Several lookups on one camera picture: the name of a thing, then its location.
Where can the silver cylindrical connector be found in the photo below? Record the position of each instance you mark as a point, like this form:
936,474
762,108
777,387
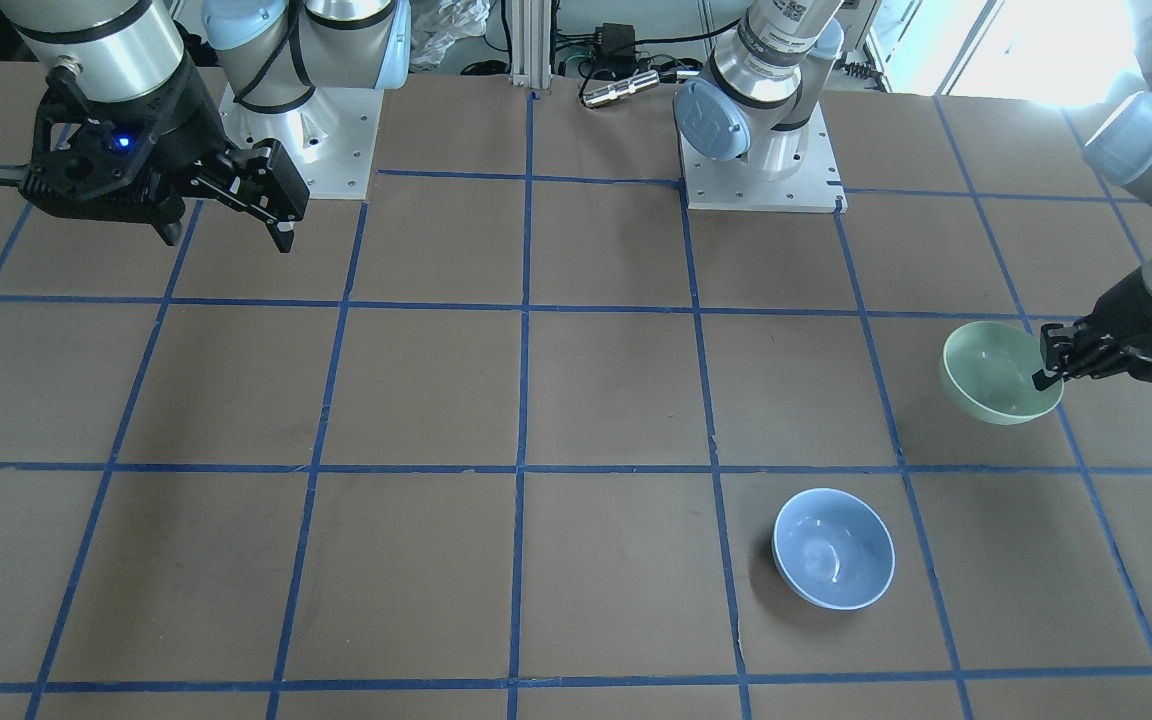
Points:
619,90

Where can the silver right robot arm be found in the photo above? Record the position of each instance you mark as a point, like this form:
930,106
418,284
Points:
279,104

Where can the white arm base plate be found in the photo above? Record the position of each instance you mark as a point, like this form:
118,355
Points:
793,172
330,137

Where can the blue bowl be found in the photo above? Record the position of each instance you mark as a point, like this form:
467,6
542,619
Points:
833,550

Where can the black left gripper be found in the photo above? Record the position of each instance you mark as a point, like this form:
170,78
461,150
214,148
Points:
1139,310

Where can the black power adapter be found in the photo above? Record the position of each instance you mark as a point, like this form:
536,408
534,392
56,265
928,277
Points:
615,43

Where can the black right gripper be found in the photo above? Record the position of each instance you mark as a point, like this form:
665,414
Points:
183,128

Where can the aluminium frame post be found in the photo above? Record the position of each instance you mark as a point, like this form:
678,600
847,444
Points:
531,27

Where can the green bowl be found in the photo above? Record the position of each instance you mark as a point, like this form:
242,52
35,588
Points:
987,371

